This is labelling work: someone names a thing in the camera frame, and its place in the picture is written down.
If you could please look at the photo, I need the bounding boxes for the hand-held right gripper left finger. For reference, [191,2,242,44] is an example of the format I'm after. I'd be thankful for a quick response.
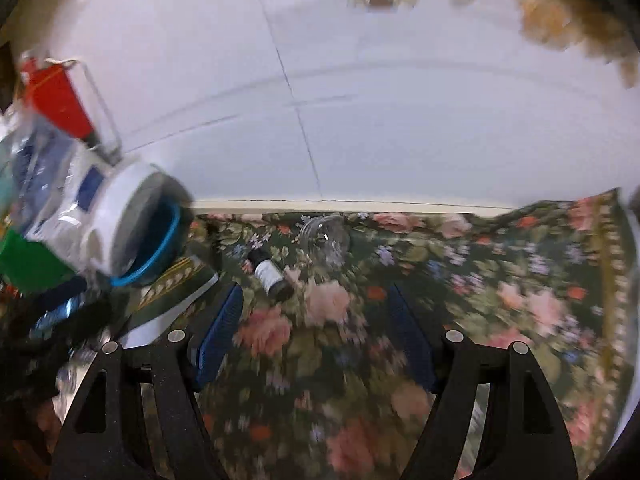
[50,282,245,480]

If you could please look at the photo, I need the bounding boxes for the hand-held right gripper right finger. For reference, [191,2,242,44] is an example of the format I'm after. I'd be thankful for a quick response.
[387,282,579,480]

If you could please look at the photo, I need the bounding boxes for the floral green tablecloth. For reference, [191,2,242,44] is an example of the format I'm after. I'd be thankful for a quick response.
[120,187,640,480]

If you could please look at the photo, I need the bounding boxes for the small white-label dark bottle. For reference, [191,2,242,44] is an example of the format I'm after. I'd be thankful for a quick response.
[247,249,294,304]

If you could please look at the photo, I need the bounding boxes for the blue bowl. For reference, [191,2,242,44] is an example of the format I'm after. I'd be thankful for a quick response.
[111,199,195,289]

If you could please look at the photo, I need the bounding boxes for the clear glass cup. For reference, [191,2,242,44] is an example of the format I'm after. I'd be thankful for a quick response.
[299,214,352,267]

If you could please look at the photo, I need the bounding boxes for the white round lidded canister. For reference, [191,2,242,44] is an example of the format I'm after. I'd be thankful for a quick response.
[80,161,195,287]

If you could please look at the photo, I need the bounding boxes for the shiny blue metallic object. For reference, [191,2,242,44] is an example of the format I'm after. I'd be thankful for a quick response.
[29,297,88,338]

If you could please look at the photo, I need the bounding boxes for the green box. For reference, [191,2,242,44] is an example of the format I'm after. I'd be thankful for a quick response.
[0,231,77,295]

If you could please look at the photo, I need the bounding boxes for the clear blue-print plastic bag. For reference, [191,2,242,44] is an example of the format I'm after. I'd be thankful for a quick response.
[0,107,113,273]

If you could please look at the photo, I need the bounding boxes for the red paper bag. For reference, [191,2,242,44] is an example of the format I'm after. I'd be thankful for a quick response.
[19,56,124,162]

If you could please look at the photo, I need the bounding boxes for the brown fuzzy object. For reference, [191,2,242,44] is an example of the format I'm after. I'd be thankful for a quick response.
[500,0,640,88]

